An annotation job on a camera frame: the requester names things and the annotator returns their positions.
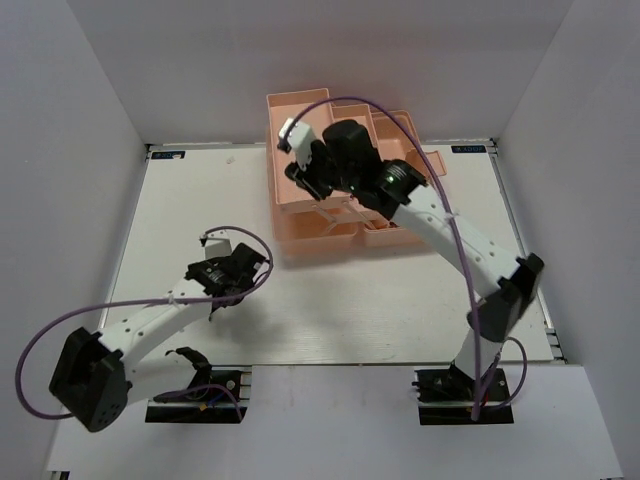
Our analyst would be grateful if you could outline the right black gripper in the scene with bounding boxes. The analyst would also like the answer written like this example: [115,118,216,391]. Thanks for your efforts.
[286,141,357,202]

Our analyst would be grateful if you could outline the pink plastic tool box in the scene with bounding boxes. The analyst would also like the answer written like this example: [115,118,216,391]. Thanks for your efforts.
[266,88,429,257]

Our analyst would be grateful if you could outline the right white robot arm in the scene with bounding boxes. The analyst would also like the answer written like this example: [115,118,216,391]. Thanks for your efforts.
[277,118,544,399]

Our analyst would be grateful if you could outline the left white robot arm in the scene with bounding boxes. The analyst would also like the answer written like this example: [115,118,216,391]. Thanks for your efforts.
[49,243,273,433]

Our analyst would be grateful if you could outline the left blue label sticker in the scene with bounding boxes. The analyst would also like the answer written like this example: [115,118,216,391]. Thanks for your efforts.
[151,151,186,160]

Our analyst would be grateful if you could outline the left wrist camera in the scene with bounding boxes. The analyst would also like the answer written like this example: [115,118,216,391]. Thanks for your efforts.
[200,230,232,260]

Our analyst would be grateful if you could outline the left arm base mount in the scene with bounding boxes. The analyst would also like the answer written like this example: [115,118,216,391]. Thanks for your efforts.
[145,367,252,425]

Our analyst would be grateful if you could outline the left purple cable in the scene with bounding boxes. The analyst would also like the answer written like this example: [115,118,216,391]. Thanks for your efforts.
[14,225,275,424]

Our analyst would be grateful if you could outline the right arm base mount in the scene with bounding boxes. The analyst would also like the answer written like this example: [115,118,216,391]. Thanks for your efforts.
[412,368,514,426]

